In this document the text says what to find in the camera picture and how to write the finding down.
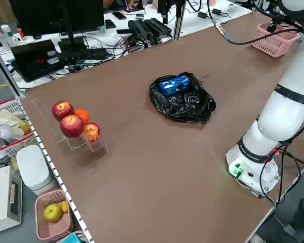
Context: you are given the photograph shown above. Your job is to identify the black computer monitor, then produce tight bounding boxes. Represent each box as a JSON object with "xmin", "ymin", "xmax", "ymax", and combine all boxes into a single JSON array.
[{"xmin": 9, "ymin": 0, "xmax": 105, "ymax": 36}]

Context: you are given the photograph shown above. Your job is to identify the white basket red rim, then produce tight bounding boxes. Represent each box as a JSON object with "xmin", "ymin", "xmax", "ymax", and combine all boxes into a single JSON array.
[{"xmin": 0, "ymin": 98, "xmax": 36, "ymax": 154}]

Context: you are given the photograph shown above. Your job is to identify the orange fruit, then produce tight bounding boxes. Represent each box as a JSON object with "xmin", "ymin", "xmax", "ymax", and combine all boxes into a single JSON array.
[{"xmin": 74, "ymin": 109, "xmax": 91, "ymax": 125}]

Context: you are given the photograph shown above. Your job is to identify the white handheld fan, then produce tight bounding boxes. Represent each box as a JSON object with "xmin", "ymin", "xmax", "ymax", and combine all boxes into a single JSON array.
[{"xmin": 0, "ymin": 125, "xmax": 14, "ymax": 160}]

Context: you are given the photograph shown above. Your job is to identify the yellow pear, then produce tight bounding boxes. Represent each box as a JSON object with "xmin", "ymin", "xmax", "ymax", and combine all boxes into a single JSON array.
[{"xmin": 43, "ymin": 203, "xmax": 63, "ymax": 223}]

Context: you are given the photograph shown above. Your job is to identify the tall pink plastic basket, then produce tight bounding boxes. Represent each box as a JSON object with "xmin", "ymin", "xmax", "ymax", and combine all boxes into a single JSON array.
[{"xmin": 34, "ymin": 189, "xmax": 74, "ymax": 241}]

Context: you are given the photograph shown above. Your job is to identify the red yellow streaked apple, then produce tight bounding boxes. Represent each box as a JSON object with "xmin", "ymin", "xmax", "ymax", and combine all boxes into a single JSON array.
[{"xmin": 82, "ymin": 122, "xmax": 101, "ymax": 143}]

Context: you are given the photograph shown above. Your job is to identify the white grey machine box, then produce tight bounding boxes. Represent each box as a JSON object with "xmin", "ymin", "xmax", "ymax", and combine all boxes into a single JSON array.
[{"xmin": 0, "ymin": 166, "xmax": 23, "ymax": 235}]

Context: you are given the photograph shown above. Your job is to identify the black finned power supply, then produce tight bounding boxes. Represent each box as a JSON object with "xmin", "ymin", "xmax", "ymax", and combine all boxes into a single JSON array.
[
  {"xmin": 128, "ymin": 19, "xmax": 153, "ymax": 38},
  {"xmin": 143, "ymin": 18, "xmax": 173, "ymax": 37}
]

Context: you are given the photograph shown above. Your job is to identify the small yellow green fruit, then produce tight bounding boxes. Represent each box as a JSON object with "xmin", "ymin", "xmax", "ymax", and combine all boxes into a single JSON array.
[{"xmin": 19, "ymin": 120, "xmax": 32, "ymax": 135}]

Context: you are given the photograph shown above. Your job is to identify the black smartphone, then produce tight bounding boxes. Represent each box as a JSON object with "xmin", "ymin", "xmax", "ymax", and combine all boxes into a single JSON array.
[{"xmin": 112, "ymin": 11, "xmax": 128, "ymax": 21}]

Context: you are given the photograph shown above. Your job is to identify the white side desk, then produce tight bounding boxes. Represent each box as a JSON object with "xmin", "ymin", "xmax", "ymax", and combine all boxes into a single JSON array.
[{"xmin": 15, "ymin": 0, "xmax": 251, "ymax": 89}]

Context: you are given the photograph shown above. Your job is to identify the black monitor stand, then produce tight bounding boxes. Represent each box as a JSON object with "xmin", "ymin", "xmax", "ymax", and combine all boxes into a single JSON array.
[{"xmin": 57, "ymin": 0, "xmax": 89, "ymax": 60}]

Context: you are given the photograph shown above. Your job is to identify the teal box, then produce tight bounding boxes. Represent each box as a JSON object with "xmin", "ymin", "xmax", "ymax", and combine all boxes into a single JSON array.
[{"xmin": 63, "ymin": 232, "xmax": 87, "ymax": 243}]

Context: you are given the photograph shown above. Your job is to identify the black camera on post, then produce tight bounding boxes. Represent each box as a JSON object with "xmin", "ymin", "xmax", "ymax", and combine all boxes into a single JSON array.
[{"xmin": 158, "ymin": 0, "xmax": 173, "ymax": 25}]

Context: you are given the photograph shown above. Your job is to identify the black plastic bag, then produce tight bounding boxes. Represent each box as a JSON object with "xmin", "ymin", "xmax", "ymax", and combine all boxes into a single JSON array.
[{"xmin": 149, "ymin": 71, "xmax": 217, "ymax": 125}]

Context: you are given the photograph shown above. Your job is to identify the tangled black cables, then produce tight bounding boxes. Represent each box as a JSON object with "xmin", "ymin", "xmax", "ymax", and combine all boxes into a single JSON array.
[{"xmin": 48, "ymin": 32, "xmax": 147, "ymax": 74}]

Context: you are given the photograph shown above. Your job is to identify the clear plastic water bottle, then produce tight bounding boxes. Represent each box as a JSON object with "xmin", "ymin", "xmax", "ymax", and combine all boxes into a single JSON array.
[{"xmin": 0, "ymin": 24, "xmax": 20, "ymax": 48}]

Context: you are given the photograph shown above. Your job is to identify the blue cookie box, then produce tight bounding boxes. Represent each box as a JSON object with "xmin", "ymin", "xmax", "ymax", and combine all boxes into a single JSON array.
[{"xmin": 159, "ymin": 75, "xmax": 191, "ymax": 97}]

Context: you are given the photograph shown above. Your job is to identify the cream cloth bag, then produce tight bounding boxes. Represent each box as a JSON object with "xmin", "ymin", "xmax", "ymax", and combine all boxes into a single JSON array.
[{"xmin": 0, "ymin": 108, "xmax": 23, "ymax": 142}]

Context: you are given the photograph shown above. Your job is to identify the white rounded bin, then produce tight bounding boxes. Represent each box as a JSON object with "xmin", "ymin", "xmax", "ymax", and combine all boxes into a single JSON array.
[{"xmin": 16, "ymin": 144, "xmax": 54, "ymax": 196}]

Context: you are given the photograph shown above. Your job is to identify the black electronics case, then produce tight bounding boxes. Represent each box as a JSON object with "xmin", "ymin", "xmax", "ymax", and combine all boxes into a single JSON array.
[{"xmin": 10, "ymin": 39, "xmax": 66, "ymax": 83}]

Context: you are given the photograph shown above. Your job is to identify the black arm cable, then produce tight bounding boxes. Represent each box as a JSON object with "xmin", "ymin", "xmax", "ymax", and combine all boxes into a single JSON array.
[{"xmin": 206, "ymin": 0, "xmax": 303, "ymax": 46}]

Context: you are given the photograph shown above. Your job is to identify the clear acrylic fruit stand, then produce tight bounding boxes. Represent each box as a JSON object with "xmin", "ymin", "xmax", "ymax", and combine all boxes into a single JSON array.
[{"xmin": 29, "ymin": 97, "xmax": 109, "ymax": 171}]

